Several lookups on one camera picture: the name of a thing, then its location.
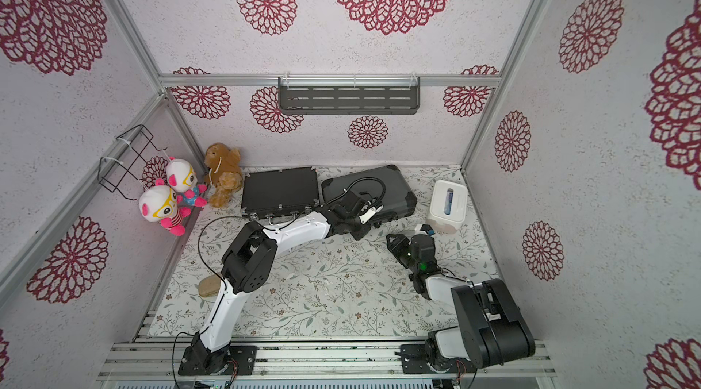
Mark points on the white tissue box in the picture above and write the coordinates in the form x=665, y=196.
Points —
x=448, y=207

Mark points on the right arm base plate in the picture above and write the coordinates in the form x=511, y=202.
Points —
x=416, y=358

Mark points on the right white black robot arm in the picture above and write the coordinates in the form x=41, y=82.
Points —
x=490, y=328

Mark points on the lower pink white plush doll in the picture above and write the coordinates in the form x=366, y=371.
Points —
x=160, y=204

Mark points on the grey metal wall shelf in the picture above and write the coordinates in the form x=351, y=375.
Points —
x=352, y=97

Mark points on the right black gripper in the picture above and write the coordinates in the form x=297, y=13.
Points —
x=402, y=247

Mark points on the black wire wall basket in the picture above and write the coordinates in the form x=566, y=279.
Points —
x=136, y=168

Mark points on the grey hard poker case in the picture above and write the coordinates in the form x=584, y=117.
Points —
x=399, y=201

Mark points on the upper pink white plush doll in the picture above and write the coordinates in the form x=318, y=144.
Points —
x=182, y=179

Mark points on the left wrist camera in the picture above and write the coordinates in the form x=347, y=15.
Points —
x=371, y=211

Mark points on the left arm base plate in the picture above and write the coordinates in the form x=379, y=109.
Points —
x=238, y=360

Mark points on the tan wooden oval piece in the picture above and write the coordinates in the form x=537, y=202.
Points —
x=209, y=286

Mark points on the black flat poker case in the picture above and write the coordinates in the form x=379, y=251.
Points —
x=280, y=193

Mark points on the brown teddy bear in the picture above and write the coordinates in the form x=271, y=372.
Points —
x=224, y=173

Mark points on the pink white plush doll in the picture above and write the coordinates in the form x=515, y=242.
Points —
x=182, y=179
x=160, y=204

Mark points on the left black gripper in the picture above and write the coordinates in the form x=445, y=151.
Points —
x=360, y=235

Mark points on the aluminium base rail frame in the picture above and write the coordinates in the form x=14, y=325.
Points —
x=274, y=360

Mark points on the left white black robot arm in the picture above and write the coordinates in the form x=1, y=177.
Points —
x=247, y=263

